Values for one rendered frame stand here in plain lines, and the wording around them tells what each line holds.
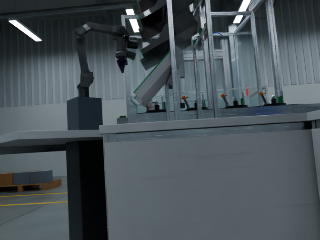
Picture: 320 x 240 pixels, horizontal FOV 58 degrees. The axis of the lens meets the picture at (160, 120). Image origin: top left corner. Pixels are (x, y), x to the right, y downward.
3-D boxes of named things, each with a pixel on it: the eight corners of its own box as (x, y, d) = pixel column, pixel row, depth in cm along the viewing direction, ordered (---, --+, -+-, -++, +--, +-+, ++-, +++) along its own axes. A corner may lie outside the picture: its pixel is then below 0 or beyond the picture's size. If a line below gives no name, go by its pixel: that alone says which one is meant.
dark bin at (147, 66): (141, 64, 143) (135, 51, 144) (145, 70, 156) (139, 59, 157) (191, 35, 142) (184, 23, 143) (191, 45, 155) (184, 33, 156)
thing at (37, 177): (-7, 193, 630) (-7, 174, 634) (14, 187, 710) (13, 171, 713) (46, 190, 623) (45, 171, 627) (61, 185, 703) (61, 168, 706)
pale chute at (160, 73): (140, 98, 126) (133, 92, 127) (145, 103, 139) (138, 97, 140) (182, 50, 126) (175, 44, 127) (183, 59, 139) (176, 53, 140)
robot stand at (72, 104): (67, 136, 157) (66, 100, 159) (91, 136, 167) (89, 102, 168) (79, 135, 147) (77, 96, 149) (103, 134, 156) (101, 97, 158)
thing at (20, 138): (-22, 147, 149) (-22, 142, 149) (123, 141, 209) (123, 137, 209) (18, 139, 97) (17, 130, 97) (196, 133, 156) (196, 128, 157)
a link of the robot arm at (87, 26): (76, 34, 156) (76, 15, 158) (73, 39, 164) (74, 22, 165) (127, 42, 169) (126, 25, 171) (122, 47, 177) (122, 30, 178)
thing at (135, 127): (99, 134, 97) (98, 125, 97) (123, 142, 246) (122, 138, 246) (479, 110, 108) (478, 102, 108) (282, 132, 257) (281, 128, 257)
